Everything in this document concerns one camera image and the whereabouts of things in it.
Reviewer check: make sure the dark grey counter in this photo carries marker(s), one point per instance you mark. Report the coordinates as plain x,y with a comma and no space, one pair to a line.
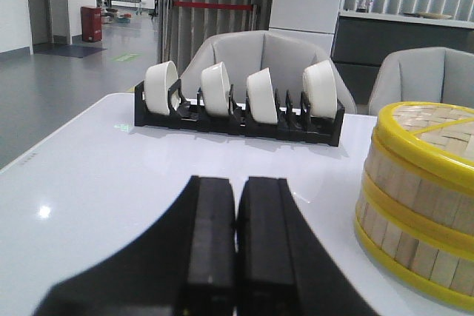
363,40

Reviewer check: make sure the bamboo steamer tray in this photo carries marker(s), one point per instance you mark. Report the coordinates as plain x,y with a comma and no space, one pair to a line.
429,264
425,205

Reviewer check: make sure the red barrier belt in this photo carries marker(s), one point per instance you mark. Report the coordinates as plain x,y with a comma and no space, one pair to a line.
215,6

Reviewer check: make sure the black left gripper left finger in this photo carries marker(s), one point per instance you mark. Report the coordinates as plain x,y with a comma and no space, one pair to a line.
181,265

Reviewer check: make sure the red box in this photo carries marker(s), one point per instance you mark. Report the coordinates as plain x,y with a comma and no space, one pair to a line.
91,23

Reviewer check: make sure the right grey armchair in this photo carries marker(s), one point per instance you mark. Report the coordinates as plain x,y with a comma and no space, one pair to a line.
432,74

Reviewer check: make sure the white bowl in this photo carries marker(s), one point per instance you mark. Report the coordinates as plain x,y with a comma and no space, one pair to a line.
158,80
261,98
215,87
319,84

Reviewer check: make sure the yellow plate on counter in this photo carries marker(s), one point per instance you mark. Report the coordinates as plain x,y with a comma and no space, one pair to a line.
425,15

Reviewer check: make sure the woven bamboo steamer lid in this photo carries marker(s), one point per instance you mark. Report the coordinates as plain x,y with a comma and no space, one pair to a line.
435,138

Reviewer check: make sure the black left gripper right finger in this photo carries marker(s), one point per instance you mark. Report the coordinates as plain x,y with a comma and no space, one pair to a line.
282,268

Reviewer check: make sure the black bowl rack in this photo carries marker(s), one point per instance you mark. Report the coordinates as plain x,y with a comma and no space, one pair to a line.
290,126

